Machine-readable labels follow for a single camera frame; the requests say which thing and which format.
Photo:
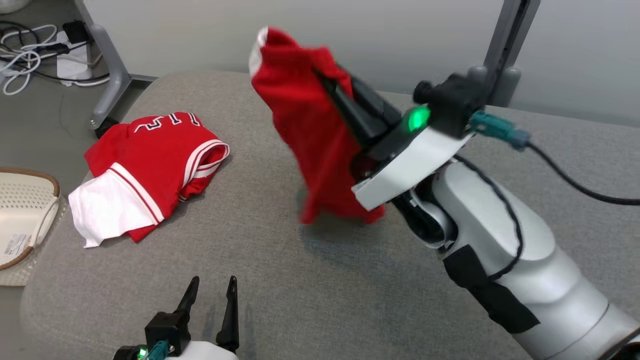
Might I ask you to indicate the grey metal post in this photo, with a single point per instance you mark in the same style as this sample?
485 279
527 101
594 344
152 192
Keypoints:
510 40

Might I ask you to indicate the grey table leg with caster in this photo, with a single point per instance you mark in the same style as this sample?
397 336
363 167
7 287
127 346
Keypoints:
112 75

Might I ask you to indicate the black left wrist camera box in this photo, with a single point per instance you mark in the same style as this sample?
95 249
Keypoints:
167 330

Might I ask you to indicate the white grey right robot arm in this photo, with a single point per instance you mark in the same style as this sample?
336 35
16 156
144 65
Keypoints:
525 260

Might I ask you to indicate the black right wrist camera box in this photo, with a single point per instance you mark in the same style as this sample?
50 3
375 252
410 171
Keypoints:
450 107

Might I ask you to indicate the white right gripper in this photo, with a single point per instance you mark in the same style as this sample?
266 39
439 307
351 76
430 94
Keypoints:
410 160

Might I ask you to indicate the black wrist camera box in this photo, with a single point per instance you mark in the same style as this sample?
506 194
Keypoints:
450 107
167 330

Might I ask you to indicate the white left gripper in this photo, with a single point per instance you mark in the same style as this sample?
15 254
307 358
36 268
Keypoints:
210 352

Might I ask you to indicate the grey fabric sofa cushion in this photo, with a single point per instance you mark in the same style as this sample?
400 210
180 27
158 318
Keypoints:
300 280

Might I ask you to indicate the white power strip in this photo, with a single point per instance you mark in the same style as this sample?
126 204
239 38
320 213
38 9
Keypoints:
72 65

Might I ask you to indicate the red shorts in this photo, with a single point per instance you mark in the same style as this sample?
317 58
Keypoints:
300 125

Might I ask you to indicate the red and white jersey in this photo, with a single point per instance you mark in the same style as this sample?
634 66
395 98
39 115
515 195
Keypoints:
150 160

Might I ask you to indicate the white laundry basket brown rim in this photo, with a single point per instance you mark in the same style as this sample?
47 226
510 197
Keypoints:
22 210

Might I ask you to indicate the black power adapter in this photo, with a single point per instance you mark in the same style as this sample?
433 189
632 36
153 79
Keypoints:
76 31

